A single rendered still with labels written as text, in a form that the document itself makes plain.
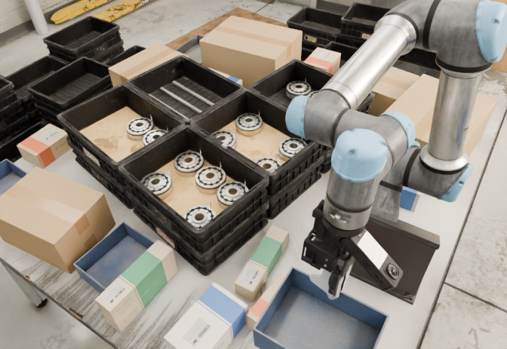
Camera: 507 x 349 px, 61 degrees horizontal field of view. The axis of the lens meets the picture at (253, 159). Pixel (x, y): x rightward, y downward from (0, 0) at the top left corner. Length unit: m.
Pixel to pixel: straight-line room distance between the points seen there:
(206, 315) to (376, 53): 0.79
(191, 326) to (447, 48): 0.91
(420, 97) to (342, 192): 1.18
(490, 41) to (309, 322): 0.66
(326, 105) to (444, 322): 1.62
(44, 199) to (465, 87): 1.25
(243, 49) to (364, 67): 1.22
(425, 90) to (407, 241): 0.81
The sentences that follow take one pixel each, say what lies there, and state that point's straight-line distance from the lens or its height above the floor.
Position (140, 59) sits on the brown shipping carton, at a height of 0.86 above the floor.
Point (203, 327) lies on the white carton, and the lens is 1.22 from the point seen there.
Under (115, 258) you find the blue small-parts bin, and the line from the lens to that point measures 1.50.
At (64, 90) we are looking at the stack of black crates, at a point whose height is 0.49.
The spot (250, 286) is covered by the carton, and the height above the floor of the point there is 0.76.
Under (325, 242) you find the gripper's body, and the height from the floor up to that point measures 1.26.
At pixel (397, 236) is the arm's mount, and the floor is 0.96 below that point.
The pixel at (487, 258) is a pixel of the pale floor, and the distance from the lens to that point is 2.52.
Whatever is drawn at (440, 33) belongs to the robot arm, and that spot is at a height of 1.45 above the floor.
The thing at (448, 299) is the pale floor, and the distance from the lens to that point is 2.31.
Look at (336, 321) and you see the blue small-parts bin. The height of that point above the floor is 1.07.
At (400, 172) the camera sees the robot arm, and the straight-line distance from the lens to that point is 1.25.
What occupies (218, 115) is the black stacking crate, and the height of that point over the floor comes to 0.90.
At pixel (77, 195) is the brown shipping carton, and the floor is 0.86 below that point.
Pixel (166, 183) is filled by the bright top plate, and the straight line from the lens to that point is 1.45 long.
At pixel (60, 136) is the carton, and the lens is 1.91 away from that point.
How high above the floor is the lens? 1.88
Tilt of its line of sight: 43 degrees down
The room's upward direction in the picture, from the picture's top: 2 degrees counter-clockwise
